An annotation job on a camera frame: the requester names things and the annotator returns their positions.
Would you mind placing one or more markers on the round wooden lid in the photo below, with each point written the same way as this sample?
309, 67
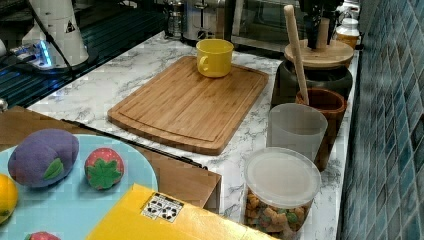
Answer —
324, 56

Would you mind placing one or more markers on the yellow cereal box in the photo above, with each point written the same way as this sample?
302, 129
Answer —
143, 214

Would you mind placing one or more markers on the brown wooden utensil cup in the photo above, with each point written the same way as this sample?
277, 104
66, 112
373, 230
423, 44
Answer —
333, 106

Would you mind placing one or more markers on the light blue plate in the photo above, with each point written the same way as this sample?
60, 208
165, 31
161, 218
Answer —
71, 208

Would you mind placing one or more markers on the yellow toy lemon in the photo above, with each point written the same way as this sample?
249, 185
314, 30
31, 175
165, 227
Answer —
8, 197

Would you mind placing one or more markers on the purple toy eggplant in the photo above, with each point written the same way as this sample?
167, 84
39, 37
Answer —
43, 158

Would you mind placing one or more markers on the bamboo cutting board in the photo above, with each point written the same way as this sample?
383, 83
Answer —
183, 109

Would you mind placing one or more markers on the yellow mug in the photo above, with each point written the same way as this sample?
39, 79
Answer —
214, 57

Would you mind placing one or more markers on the wooden spoon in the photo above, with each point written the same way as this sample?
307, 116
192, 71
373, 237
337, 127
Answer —
295, 46

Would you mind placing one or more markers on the wooden tray with handle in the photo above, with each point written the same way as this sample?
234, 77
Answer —
178, 177

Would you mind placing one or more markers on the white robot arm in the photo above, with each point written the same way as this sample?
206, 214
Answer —
56, 27

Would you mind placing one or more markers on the black tea container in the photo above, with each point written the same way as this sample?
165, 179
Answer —
286, 86

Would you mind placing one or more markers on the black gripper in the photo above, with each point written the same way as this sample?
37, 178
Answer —
314, 11

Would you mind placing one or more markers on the lidded cereal plastic container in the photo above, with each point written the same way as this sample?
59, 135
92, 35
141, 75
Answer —
281, 186

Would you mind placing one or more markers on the stainless toaster oven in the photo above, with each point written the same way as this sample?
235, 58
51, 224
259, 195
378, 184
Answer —
262, 24

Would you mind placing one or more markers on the red toy strawberry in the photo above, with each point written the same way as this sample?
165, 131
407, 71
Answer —
41, 235
104, 168

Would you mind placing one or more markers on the empty translucent plastic cup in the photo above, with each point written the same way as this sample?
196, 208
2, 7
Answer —
297, 127

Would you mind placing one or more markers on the stainless two-slot toaster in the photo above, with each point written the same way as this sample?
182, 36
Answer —
203, 19

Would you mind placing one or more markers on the white-capped spice jar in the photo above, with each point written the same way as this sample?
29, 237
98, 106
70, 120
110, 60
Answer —
348, 32

